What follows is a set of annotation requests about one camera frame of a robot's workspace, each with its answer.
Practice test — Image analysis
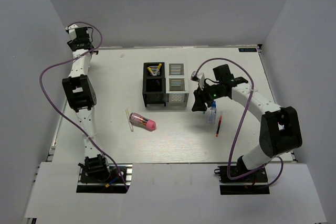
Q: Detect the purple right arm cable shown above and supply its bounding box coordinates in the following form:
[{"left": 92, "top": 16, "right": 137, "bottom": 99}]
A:
[{"left": 196, "top": 58, "right": 284, "bottom": 188}]

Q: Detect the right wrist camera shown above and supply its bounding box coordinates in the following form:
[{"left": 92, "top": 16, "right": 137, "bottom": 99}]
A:
[{"left": 191, "top": 71, "right": 205, "bottom": 90}]

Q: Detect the pale green capped white marker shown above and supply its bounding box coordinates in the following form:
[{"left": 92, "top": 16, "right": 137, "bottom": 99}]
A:
[{"left": 125, "top": 109, "right": 134, "bottom": 132}]

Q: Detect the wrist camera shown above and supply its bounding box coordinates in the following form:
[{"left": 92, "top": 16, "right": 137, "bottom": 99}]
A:
[
  {"left": 65, "top": 24, "right": 78, "bottom": 35},
  {"left": 191, "top": 71, "right": 205, "bottom": 90}
]

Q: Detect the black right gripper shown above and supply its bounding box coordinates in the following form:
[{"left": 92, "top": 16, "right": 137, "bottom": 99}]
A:
[{"left": 192, "top": 81, "right": 226, "bottom": 112}]

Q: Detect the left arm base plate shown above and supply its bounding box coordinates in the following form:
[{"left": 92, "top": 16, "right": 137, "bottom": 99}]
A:
[{"left": 76, "top": 164, "right": 133, "bottom": 194}]

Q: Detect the red orange pen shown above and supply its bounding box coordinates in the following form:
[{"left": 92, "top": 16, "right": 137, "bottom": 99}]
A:
[{"left": 215, "top": 111, "right": 223, "bottom": 137}]

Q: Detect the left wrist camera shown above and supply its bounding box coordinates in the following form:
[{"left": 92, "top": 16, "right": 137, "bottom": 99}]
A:
[{"left": 65, "top": 24, "right": 78, "bottom": 35}]

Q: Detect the pink marker set bottle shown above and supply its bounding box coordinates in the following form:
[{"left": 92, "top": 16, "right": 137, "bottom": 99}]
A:
[{"left": 130, "top": 113, "right": 156, "bottom": 131}]

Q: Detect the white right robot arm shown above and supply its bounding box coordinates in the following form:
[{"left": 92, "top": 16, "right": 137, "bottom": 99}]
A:
[{"left": 191, "top": 65, "right": 302, "bottom": 182}]

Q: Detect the white slotted organizer box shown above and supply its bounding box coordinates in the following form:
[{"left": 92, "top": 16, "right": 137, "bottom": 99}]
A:
[{"left": 165, "top": 63, "right": 189, "bottom": 107}]

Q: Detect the black slotted organizer box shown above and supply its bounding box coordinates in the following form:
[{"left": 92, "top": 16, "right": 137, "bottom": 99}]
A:
[{"left": 142, "top": 62, "right": 166, "bottom": 107}]

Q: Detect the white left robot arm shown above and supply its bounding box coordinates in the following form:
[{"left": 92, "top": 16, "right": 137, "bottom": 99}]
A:
[{"left": 62, "top": 24, "right": 111, "bottom": 182}]

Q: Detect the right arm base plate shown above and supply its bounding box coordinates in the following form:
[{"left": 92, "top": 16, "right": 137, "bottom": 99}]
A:
[{"left": 214, "top": 166, "right": 270, "bottom": 195}]

